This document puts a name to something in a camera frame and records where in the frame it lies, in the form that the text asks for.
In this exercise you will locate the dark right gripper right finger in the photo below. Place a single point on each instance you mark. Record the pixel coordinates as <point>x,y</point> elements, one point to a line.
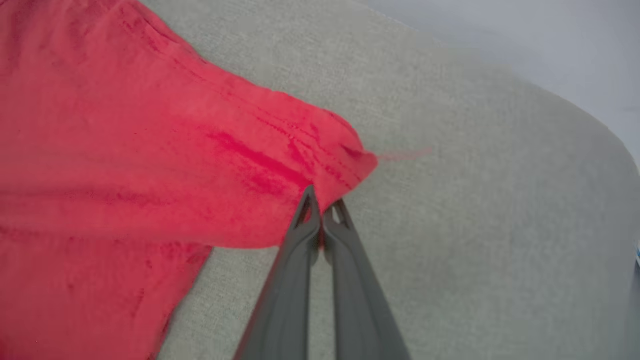
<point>355,310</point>

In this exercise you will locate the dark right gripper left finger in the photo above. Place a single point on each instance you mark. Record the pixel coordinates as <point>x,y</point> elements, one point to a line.
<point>285,310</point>

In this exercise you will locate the red and white garment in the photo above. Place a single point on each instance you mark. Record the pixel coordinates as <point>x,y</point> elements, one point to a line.
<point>125,150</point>

